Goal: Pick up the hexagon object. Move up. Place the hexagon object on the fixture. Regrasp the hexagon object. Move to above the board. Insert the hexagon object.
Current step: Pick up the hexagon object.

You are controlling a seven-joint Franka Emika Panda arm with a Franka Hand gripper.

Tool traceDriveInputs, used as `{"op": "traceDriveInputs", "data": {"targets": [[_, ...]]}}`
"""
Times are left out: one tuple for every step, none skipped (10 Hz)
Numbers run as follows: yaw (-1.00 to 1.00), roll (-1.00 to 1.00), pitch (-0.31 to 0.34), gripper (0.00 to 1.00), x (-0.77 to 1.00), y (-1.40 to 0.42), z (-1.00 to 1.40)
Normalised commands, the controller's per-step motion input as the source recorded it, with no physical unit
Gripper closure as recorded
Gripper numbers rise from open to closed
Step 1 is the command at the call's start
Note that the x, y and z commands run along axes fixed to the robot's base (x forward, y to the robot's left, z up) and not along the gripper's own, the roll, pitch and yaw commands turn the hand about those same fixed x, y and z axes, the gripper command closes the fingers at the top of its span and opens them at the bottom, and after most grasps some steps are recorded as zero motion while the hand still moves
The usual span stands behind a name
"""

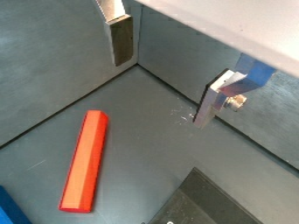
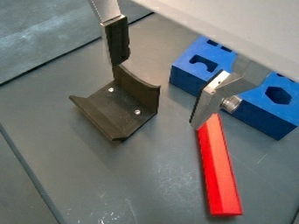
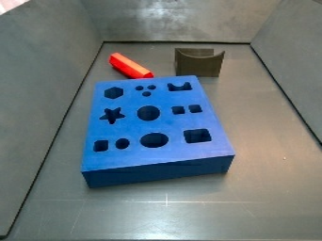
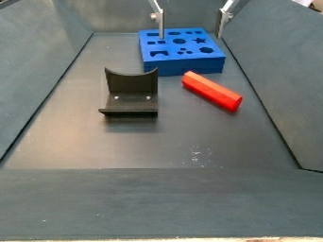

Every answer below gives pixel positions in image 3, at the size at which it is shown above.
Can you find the red hexagonal prism peg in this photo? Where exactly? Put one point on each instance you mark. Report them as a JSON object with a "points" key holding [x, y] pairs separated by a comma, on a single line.
{"points": [[128, 67]]}

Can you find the blue foam shape-sorting block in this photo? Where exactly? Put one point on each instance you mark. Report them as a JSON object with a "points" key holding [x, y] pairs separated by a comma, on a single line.
{"points": [[154, 130]]}

